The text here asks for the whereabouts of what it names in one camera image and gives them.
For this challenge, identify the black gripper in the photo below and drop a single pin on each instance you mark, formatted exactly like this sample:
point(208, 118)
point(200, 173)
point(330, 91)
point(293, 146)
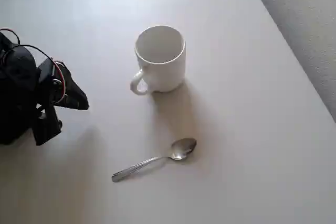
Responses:
point(74, 93)

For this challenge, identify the silver metal spoon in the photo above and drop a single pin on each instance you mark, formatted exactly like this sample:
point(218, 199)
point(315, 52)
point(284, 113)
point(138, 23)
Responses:
point(181, 148)

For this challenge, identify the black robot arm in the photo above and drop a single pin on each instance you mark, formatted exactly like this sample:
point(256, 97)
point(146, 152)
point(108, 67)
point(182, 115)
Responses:
point(15, 82)

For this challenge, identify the white ceramic mug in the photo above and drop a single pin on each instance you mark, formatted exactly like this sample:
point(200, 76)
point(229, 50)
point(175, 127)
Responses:
point(168, 74)

